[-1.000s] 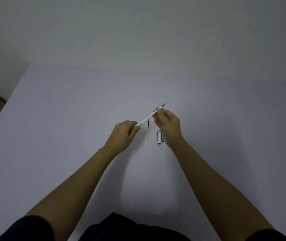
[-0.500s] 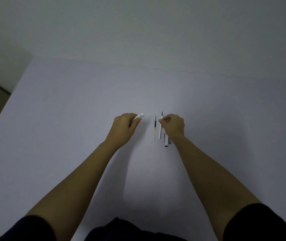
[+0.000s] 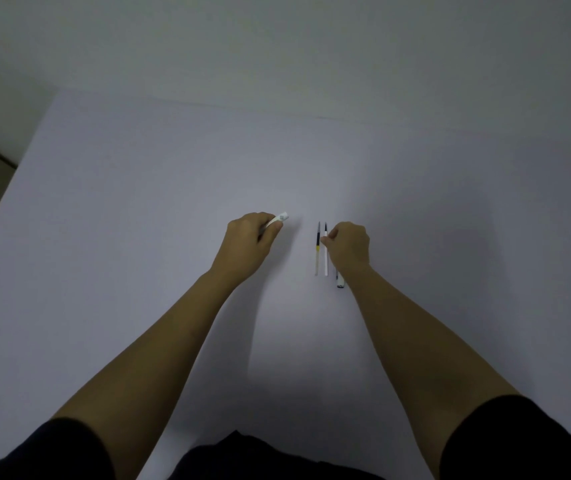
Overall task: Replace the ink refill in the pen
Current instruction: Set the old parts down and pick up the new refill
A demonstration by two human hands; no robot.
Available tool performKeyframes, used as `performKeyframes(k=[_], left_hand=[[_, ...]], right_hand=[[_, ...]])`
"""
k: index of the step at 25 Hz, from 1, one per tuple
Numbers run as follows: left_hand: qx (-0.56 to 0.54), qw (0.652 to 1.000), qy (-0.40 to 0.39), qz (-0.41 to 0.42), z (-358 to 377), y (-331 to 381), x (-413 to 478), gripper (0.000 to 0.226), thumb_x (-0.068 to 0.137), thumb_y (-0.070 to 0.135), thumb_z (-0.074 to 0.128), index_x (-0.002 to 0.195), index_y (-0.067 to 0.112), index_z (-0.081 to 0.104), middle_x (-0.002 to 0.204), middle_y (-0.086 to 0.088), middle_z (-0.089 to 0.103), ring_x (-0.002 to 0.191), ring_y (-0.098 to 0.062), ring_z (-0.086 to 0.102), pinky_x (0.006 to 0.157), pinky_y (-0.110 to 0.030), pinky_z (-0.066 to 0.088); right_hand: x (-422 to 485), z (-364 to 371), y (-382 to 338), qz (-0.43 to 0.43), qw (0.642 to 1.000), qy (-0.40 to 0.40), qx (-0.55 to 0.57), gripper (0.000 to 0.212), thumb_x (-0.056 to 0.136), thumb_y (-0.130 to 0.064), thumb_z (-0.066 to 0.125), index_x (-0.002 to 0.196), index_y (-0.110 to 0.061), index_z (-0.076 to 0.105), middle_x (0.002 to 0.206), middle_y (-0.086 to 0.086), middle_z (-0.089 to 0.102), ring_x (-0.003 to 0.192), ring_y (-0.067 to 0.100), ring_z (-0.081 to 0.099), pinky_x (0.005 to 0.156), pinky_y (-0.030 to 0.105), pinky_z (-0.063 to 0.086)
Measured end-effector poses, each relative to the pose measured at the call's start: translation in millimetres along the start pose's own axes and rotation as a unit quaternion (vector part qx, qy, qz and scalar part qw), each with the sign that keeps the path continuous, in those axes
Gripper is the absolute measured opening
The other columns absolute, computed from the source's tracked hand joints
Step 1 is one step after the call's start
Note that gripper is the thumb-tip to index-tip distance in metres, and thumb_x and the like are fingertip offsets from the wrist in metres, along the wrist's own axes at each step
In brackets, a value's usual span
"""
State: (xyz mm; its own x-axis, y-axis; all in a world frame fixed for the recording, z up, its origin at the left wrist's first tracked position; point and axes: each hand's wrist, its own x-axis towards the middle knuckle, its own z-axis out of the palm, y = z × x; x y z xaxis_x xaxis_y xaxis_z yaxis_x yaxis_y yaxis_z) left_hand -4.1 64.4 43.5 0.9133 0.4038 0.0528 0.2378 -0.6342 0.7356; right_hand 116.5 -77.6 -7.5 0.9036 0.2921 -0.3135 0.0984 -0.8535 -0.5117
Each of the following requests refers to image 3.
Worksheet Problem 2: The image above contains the person's left hand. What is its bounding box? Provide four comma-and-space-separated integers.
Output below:
208, 212, 284, 289

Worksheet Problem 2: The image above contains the person's right hand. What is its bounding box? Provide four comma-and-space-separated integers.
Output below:
320, 222, 374, 279

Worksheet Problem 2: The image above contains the person's right forearm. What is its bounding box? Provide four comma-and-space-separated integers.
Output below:
340, 265, 521, 480

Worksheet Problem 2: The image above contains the person's left forearm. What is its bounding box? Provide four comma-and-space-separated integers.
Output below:
50, 269, 246, 480

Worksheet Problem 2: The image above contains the black shirt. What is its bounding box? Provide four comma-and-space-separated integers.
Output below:
0, 394, 571, 480

